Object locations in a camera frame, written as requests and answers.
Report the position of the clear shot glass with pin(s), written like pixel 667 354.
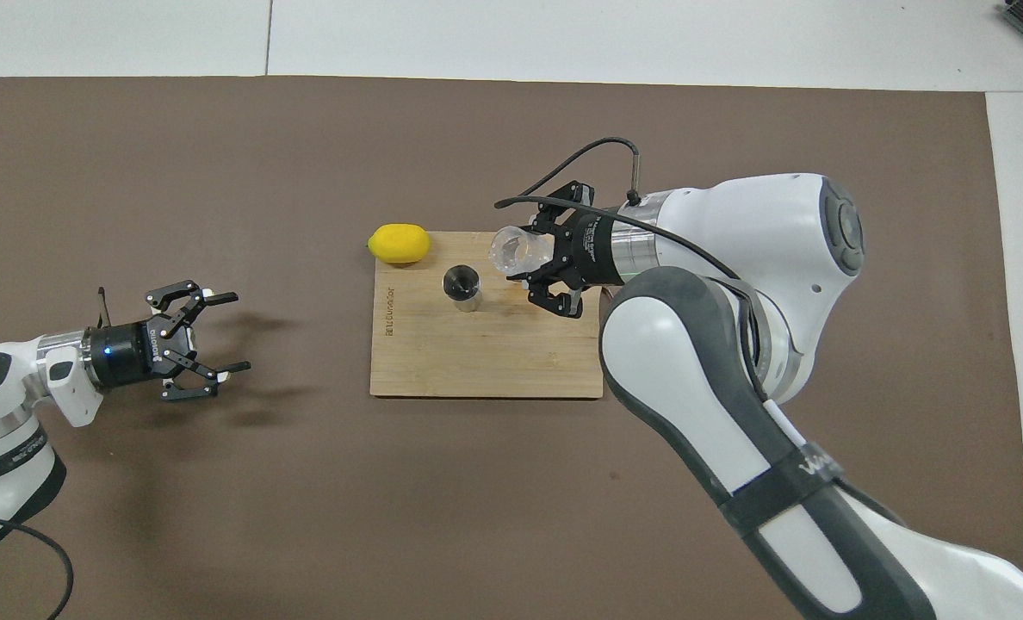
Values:
pixel 516 250

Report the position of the yellow lemon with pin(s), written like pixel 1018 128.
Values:
pixel 399 244

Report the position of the steel jigger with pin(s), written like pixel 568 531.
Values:
pixel 461 288

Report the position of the wooden cutting board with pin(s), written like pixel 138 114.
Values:
pixel 477 362

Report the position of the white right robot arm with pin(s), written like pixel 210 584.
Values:
pixel 735 224

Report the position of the brown table mat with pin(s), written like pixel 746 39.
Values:
pixel 391 517

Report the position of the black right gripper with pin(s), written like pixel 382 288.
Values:
pixel 585 250

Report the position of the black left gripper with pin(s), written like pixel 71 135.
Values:
pixel 128 355

